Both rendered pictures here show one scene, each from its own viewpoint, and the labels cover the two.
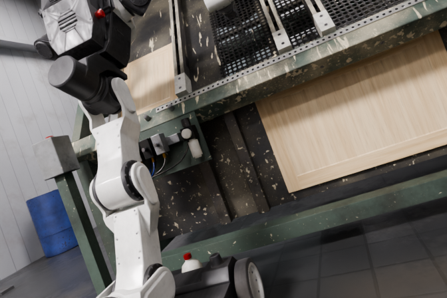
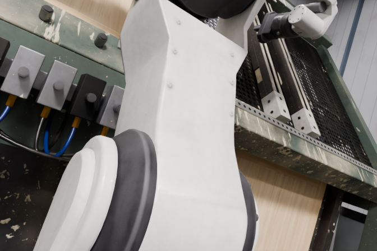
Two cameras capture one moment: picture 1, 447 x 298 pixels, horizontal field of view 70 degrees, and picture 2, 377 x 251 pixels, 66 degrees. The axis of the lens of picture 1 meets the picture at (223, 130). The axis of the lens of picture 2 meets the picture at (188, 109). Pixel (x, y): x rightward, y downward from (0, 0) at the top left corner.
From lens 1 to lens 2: 1.09 m
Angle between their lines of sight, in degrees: 44
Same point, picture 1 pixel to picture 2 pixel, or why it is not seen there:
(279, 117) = not seen: hidden behind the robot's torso
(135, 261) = not seen: outside the picture
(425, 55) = (312, 196)
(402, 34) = (343, 181)
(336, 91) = (258, 180)
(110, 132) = (212, 53)
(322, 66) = (298, 162)
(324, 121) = not seen: hidden behind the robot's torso
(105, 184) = (196, 212)
